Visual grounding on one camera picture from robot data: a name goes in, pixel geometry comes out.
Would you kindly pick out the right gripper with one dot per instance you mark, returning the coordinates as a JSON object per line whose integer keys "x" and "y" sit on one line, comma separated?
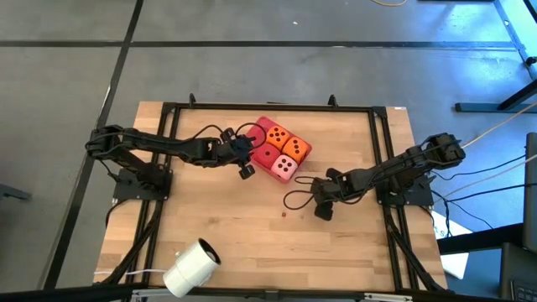
{"x": 335, "y": 191}

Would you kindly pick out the grey panel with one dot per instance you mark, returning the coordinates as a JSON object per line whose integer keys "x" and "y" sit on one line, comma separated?
{"x": 530, "y": 189}

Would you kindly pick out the large red foam die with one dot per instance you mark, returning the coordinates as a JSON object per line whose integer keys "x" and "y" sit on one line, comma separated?
{"x": 264, "y": 161}

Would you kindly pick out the black equipment box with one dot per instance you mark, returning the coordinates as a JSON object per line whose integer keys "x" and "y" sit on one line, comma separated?
{"x": 518, "y": 268}

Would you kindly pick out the black desk frame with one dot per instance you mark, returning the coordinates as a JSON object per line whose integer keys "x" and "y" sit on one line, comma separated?
{"x": 478, "y": 107}

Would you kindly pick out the white cylindrical spotlight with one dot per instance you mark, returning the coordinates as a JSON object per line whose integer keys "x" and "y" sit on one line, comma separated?
{"x": 191, "y": 268}

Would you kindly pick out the pink plastic bin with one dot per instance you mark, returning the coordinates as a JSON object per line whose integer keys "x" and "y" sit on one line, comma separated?
{"x": 260, "y": 126}

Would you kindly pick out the large pale pink foam die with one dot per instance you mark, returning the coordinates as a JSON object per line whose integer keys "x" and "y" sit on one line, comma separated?
{"x": 281, "y": 173}

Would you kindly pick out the dark furniture leg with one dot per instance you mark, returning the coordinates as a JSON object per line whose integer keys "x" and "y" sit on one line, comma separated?
{"x": 12, "y": 194}

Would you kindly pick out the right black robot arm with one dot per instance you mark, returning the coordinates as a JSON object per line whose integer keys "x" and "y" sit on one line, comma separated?
{"x": 398, "y": 168}

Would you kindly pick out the small black box camera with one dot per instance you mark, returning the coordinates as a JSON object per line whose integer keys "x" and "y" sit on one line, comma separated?
{"x": 271, "y": 295}

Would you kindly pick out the white paper sheet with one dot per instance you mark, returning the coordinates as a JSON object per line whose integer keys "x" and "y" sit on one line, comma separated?
{"x": 455, "y": 262}

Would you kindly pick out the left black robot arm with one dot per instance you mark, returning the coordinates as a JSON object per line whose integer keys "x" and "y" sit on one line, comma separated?
{"x": 168, "y": 144}

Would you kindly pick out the large orange foam die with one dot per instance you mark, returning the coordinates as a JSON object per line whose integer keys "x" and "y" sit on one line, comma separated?
{"x": 295, "y": 154}
{"x": 277, "y": 142}

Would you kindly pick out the black frame clamp knob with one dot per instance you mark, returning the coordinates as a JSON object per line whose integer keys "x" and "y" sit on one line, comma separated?
{"x": 192, "y": 100}
{"x": 332, "y": 100}

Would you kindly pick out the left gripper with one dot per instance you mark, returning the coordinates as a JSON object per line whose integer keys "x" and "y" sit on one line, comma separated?
{"x": 228, "y": 153}

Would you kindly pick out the black floor beam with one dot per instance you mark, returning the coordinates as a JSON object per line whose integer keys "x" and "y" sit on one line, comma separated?
{"x": 482, "y": 239}

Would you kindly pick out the black aluminium table frame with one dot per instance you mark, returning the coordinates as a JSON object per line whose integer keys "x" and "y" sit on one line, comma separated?
{"x": 272, "y": 107}

